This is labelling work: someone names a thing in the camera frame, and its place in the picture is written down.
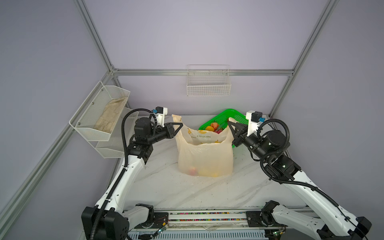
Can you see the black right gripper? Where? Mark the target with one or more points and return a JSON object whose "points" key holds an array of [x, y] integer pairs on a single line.
{"points": [[239, 129]]}

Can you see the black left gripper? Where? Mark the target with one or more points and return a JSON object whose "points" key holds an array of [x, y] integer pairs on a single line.
{"points": [[169, 130]]}

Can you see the cream banana print plastic bag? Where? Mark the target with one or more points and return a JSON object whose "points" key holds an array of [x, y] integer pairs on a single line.
{"points": [[204, 153]]}

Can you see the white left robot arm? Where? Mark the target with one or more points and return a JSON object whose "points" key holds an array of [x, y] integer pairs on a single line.
{"points": [[134, 160]]}

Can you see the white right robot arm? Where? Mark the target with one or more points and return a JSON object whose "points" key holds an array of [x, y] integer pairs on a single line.
{"points": [[285, 171]]}

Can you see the fake peach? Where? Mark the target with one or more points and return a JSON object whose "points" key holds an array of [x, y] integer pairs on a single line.
{"points": [[214, 125]]}

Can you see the yellow fake orange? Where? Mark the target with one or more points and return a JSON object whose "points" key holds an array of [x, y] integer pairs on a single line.
{"points": [[210, 129]]}

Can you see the green plastic fruit basket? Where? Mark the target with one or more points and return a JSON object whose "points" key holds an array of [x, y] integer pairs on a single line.
{"points": [[222, 119]]}

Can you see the lower white mesh shelf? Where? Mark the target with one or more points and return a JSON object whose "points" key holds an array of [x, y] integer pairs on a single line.
{"points": [[113, 148]]}

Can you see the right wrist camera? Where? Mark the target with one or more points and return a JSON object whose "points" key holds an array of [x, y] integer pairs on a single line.
{"points": [[255, 120]]}

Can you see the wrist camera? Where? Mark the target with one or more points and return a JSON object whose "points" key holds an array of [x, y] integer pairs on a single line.
{"points": [[160, 113], [255, 120]]}

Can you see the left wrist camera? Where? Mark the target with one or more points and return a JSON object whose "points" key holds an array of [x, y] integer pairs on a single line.
{"points": [[160, 113]]}

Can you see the white wire wall basket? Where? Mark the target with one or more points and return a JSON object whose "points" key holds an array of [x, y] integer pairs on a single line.
{"points": [[208, 80]]}

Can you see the white mesh wall shelf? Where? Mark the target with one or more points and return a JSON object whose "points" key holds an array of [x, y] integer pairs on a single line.
{"points": [[86, 116]]}

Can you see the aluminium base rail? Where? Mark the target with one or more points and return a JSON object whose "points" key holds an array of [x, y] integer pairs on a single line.
{"points": [[207, 220]]}

